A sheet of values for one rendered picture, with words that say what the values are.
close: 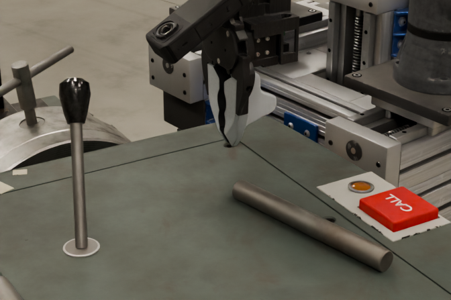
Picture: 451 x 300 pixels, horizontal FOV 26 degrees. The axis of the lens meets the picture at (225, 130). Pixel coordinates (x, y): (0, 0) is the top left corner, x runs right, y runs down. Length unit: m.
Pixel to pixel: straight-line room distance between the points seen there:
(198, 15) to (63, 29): 4.57
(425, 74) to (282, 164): 0.52
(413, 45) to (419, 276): 0.72
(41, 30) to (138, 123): 1.42
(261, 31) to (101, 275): 0.31
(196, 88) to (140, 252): 0.94
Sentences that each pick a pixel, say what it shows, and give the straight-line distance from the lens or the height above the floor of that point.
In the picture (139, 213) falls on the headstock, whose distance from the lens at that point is 1.03.
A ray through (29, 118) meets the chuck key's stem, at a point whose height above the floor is 1.25.
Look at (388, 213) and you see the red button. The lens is 1.02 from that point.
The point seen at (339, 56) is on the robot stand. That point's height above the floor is 1.11.
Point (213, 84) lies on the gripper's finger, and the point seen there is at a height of 1.35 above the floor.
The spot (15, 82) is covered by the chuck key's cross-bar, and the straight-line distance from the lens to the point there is 1.27.
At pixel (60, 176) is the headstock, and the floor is 1.25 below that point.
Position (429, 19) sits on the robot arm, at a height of 1.28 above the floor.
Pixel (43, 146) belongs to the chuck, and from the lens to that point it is 1.24.
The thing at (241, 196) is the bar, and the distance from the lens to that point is 1.04.
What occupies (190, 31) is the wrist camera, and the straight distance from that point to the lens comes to 1.01.
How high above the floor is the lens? 1.76
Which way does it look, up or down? 25 degrees down
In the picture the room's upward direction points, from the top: straight up
